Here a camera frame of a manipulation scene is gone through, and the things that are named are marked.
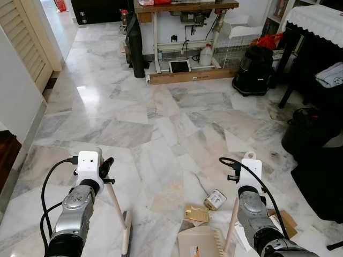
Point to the flat gold packet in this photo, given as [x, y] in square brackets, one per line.
[196, 214]

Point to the white lace tablecloth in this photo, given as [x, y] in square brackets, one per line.
[316, 21]

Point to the red plastic bag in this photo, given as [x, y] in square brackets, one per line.
[268, 42]

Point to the dark brown wooden panel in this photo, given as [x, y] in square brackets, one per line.
[8, 160]

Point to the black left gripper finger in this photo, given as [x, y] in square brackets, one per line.
[107, 164]

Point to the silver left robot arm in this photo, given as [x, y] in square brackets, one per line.
[75, 206]

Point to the tall black cylinder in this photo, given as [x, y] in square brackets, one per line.
[136, 45]

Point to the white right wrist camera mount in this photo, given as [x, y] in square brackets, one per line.
[251, 171]

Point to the wooden top workbench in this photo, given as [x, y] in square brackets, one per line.
[185, 6]

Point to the beige plastic dustpan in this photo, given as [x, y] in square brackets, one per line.
[201, 243]

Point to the grey folded cloth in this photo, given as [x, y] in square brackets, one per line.
[331, 76]

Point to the black low cabinet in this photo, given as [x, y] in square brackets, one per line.
[99, 10]

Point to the long wooden plank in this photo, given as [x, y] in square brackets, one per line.
[193, 75]

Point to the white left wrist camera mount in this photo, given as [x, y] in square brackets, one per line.
[89, 166]

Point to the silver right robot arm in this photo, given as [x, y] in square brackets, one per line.
[254, 214]

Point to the beige louvered door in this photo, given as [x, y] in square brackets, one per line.
[24, 37]

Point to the black round pot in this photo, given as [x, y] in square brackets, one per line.
[305, 131]

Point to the brown cardboard box white label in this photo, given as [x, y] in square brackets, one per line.
[286, 224]

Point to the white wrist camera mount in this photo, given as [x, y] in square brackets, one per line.
[251, 171]
[89, 166]

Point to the red fire extinguisher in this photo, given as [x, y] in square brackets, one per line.
[60, 5]

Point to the white plastic jug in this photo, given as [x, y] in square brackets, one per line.
[206, 56]

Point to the black cloth cover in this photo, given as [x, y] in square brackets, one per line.
[321, 187]

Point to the black canister vacuum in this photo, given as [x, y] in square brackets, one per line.
[252, 72]

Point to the beige broom with dark bristles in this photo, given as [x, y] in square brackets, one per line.
[126, 235]

